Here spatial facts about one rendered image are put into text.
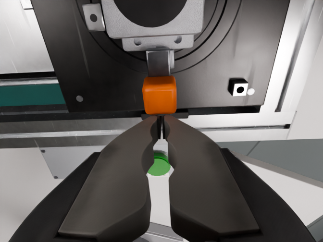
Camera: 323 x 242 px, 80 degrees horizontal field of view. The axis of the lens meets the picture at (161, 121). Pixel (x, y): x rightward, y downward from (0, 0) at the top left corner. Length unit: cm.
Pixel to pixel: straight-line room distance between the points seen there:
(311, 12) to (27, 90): 33
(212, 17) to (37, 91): 23
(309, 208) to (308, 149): 124
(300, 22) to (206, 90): 12
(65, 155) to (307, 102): 42
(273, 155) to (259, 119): 152
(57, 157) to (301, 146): 173
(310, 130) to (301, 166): 153
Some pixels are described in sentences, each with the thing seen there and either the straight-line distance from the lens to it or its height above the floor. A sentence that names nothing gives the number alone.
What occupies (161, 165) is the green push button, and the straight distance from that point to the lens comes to 29.
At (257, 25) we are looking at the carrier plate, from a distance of 23.
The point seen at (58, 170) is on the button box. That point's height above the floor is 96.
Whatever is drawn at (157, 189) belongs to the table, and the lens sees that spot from 51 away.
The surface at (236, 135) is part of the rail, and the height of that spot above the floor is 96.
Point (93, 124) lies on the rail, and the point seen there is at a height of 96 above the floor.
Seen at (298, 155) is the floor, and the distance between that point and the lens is 191.
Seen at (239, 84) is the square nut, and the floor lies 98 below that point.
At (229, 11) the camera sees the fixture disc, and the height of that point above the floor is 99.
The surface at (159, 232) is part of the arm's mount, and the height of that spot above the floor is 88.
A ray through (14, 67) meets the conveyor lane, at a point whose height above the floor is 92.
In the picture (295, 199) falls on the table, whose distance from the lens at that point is 63.
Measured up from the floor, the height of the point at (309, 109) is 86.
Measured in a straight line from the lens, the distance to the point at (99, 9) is 18.
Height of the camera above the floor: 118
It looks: 58 degrees down
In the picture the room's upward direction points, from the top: 179 degrees counter-clockwise
